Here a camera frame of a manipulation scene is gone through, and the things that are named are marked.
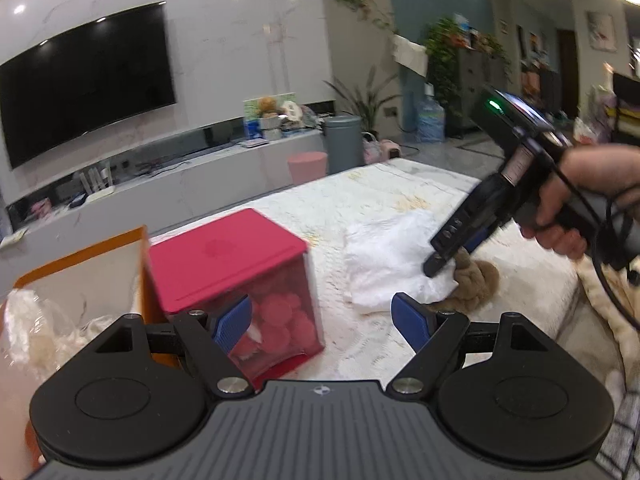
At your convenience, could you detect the beige plush blanket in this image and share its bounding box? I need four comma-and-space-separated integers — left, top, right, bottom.
555, 255, 640, 411

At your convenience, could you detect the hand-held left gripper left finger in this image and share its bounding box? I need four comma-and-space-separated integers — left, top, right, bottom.
95, 294, 254, 400

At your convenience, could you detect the white lace tablecloth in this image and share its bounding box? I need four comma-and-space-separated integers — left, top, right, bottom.
150, 157, 583, 396

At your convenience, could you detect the pile of red plush balls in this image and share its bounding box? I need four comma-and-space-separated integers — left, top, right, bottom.
227, 290, 321, 361

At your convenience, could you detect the white tote bag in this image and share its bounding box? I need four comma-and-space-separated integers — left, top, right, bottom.
392, 35, 431, 78

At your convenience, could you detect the white router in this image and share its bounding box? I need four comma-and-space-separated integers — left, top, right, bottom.
75, 162, 117, 197

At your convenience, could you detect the grey trash can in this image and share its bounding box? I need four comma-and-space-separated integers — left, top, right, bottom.
322, 115, 363, 176

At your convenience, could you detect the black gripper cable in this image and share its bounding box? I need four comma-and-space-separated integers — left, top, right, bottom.
555, 167, 640, 333

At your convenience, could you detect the white marble television console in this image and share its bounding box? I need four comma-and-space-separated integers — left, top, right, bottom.
0, 127, 326, 261

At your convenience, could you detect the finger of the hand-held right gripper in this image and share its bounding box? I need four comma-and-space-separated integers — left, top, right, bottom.
465, 226, 502, 257
422, 195, 488, 277

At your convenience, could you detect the green printed card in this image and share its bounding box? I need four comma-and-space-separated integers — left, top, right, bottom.
243, 92, 297, 138

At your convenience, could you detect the person's right forearm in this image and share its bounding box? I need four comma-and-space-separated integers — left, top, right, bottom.
607, 144, 640, 198

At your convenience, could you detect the brown plush scarf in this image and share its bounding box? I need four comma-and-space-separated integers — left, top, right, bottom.
435, 249, 501, 311

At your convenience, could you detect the blue water bottle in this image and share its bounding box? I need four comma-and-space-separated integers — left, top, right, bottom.
416, 96, 447, 143

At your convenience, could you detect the pink bag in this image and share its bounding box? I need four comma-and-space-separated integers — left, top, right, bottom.
363, 132, 403, 163

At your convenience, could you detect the orange cardboard box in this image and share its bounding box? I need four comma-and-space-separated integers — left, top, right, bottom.
0, 226, 181, 371

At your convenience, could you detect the white cloth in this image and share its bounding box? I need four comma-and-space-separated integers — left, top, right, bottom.
344, 209, 461, 314

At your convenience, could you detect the white framed wall picture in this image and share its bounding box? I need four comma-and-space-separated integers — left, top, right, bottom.
586, 11, 617, 52

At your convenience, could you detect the black flat screen television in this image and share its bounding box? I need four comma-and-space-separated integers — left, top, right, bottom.
0, 2, 178, 170

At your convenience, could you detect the long leaf potted plant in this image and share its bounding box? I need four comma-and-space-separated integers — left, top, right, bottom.
325, 67, 401, 136

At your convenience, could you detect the grey checked cloth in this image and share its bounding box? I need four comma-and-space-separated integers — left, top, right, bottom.
595, 400, 640, 480

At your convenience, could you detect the dark storage cabinet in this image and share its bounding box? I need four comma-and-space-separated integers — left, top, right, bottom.
457, 45, 516, 138

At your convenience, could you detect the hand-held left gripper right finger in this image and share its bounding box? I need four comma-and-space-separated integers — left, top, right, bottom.
386, 292, 557, 401

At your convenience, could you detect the pink round stool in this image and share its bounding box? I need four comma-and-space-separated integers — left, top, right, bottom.
286, 151, 328, 186

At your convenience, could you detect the hanging vine plant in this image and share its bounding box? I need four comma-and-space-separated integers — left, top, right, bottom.
330, 0, 396, 33

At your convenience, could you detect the person's right hand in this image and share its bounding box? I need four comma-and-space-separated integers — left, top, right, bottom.
520, 145, 608, 261

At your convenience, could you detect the clear plastic wrap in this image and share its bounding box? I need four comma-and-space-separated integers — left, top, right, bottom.
2, 287, 83, 368

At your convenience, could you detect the bushy green shelf plant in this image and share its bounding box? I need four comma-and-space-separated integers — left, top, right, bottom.
425, 17, 466, 126

